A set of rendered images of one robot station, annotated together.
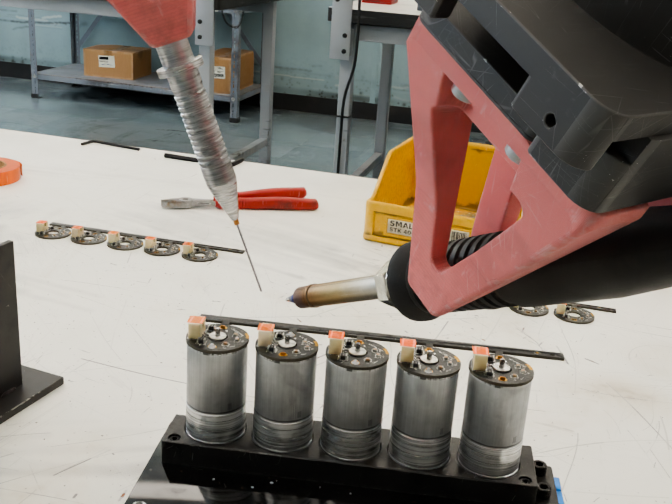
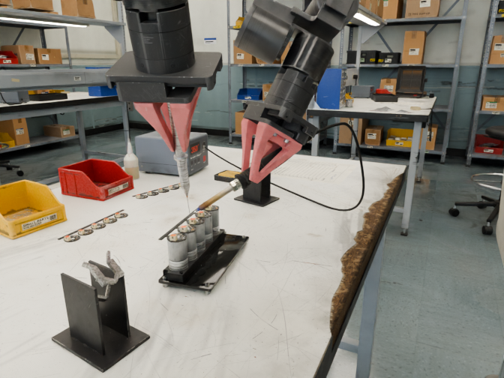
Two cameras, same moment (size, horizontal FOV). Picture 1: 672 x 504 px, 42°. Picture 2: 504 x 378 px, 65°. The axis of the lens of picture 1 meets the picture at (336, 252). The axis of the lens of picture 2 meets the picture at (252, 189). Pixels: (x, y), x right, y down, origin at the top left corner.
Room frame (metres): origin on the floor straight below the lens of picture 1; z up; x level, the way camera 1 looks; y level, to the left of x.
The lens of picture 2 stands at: (0.13, 0.47, 1.02)
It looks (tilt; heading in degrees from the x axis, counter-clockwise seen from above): 18 degrees down; 282
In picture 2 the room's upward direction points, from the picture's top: straight up
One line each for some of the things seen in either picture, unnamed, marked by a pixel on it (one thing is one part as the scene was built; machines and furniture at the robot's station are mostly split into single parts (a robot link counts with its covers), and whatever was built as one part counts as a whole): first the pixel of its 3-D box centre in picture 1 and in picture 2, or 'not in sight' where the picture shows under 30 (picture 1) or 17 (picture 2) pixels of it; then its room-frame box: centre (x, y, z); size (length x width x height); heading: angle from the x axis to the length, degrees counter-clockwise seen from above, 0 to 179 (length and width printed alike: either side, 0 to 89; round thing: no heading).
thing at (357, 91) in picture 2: not in sight; (362, 91); (-0.09, -2.98, 0.80); 0.15 x 0.12 x 0.10; 159
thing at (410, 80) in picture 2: not in sight; (415, 81); (-0.52, -3.11, 0.88); 0.30 x 0.23 x 0.25; 166
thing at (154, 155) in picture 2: not in sight; (172, 152); (0.54, -0.48, 0.80); 0.15 x 0.12 x 0.10; 171
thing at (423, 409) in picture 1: (422, 415); (204, 229); (0.31, -0.04, 0.79); 0.02 x 0.02 x 0.05
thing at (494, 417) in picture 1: (493, 423); (211, 222); (0.31, -0.07, 0.79); 0.02 x 0.02 x 0.05
